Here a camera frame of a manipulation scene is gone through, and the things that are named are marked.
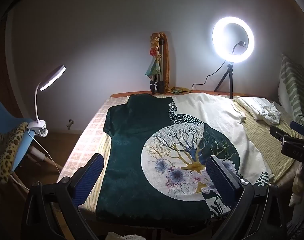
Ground folded white clothes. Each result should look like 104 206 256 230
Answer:
237 96 282 125

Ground white lamp cable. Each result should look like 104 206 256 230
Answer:
7 135 63 190

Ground orange scarf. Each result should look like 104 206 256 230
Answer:
161 31 190 95

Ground white fluffy cloth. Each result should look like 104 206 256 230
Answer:
106 232 145 240

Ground white ring light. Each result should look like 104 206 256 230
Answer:
212 17 255 63

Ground striped yellow tablecloth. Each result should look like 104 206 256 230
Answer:
57 94 304 212

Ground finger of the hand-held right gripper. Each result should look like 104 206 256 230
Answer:
269 125 304 165
289 121 304 138

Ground leopard print cushion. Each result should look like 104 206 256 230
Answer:
0 122 29 186

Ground black ring light cable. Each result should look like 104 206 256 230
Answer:
191 66 229 92

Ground person's right hand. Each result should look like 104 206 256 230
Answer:
289 164 304 208

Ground silver tripod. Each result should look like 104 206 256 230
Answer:
149 39 167 95

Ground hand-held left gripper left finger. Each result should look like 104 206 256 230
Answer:
21 153 105 240

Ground white clip desk lamp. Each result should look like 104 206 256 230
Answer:
27 65 66 138

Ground black gooseneck phone holder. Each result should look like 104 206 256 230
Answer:
232 41 248 55

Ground green white tree print shirt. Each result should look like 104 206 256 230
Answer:
96 93 276 228

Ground blue chair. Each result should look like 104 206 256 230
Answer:
0 92 64 182

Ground black ring light tripod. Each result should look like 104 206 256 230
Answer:
214 62 234 100

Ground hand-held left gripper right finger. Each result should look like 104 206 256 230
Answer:
205 155 290 240

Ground colourful knotted scarf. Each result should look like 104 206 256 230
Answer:
145 32 163 78

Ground green striped white pillow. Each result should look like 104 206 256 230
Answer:
277 54 304 130

